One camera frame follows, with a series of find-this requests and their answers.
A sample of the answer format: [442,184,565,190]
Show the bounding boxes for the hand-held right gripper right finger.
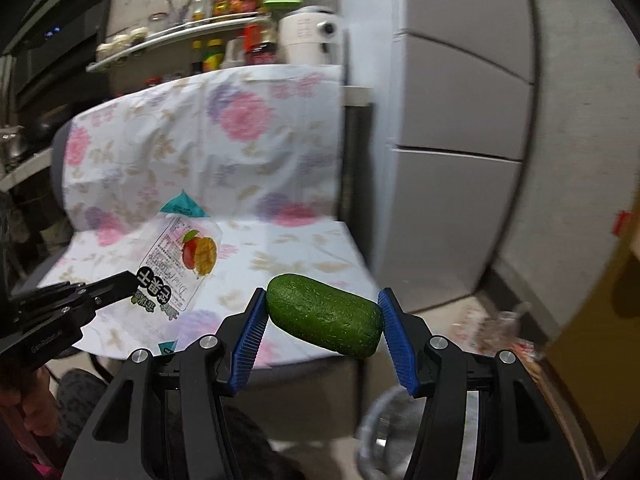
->
[377,287,608,480]

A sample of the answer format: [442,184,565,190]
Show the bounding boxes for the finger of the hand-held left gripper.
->
[9,270,140,319]

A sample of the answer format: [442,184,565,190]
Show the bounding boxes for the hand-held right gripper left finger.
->
[62,287,268,480]

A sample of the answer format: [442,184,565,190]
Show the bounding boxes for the green cucumber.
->
[265,273,383,359]

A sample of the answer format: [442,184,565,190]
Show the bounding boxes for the round bin with blue liner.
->
[356,385,483,480]

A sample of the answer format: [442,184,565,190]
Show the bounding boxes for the clear mango snack packet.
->
[125,189,223,356]

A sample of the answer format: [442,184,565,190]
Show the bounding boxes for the person's left hand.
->
[0,355,62,461]

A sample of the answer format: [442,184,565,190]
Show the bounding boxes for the white sack with red print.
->
[450,305,496,357]

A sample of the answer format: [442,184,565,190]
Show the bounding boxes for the clear plastic bag dark contents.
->
[492,302,532,346]

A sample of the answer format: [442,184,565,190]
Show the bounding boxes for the red plastic bag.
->
[515,339,547,362]

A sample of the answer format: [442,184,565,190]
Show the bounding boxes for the grey refrigerator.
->
[340,0,640,346]

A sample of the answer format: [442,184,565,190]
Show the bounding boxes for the floral tablecloth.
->
[37,62,381,368]

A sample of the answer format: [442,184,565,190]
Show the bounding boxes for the black wok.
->
[20,102,76,146]

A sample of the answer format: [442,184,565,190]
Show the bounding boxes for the yellow door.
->
[542,232,640,466]

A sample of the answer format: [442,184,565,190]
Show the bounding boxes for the yellow green bottle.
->
[202,39,224,72]

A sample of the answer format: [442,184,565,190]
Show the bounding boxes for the white plastic container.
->
[222,37,246,68]

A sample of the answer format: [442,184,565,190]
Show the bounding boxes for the black range hood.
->
[0,0,118,111]

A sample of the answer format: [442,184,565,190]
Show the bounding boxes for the dark jar with red label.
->
[243,20,278,66]

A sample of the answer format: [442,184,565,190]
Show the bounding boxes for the white air fryer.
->
[277,5,346,67]

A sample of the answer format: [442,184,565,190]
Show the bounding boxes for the black table frame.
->
[342,102,376,271]

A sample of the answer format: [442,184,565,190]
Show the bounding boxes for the white wall shelf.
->
[86,16,273,73]

